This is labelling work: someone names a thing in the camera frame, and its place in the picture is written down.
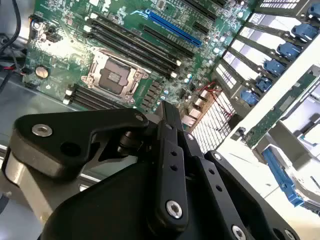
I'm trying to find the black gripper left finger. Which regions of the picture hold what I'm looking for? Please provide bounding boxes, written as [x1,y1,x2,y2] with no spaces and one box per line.
[13,101,189,229]

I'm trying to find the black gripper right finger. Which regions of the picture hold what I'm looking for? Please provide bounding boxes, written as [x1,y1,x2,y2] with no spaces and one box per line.
[174,106,301,240]

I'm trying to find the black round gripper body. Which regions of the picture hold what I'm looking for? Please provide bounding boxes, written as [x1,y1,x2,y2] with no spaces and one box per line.
[41,169,226,240]

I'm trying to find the green graphics card black fan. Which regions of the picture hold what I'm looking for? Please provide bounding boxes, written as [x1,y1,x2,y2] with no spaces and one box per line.
[231,66,320,151]

